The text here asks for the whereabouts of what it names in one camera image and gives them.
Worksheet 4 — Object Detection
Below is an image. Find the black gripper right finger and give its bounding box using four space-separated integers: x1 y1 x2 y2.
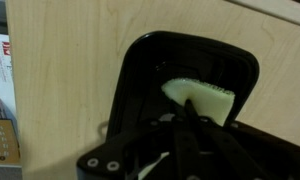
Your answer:
184 99 268 180

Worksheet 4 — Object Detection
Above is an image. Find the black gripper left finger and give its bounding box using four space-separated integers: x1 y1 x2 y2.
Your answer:
171 105 200 180

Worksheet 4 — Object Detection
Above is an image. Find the yellow sponge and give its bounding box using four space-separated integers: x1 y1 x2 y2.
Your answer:
160 77 236 127

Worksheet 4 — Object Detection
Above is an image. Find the black rectangular dish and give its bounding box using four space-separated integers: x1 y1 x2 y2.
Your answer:
106 30 260 141

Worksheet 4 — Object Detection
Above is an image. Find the light wooden table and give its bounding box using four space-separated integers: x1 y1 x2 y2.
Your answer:
4 0 300 180

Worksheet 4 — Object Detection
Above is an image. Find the tan dotted booklet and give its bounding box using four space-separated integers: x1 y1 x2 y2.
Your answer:
0 119 22 166

